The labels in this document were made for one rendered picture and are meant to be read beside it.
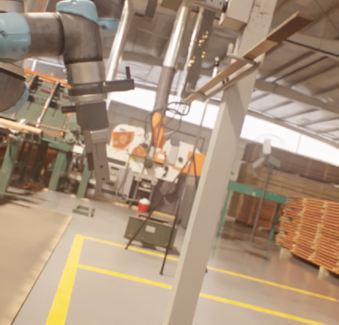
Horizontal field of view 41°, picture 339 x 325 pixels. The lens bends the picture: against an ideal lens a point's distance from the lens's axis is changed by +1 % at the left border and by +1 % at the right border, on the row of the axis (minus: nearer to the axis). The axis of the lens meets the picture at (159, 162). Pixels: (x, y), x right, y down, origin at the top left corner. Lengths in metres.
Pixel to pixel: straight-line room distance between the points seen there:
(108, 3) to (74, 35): 0.30
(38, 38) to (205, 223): 0.60
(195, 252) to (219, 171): 0.21
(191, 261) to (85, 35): 0.60
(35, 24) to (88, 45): 0.10
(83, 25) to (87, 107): 0.15
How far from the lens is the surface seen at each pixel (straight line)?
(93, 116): 0.83
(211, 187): 1.13
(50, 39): 0.83
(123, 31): 12.30
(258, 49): 0.91
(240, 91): 1.16
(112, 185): 9.38
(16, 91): 1.44
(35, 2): 1.46
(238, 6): 1.21
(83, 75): 0.85
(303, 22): 0.76
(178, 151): 9.67
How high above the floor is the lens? 0.71
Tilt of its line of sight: 2 degrees up
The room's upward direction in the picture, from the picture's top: 15 degrees clockwise
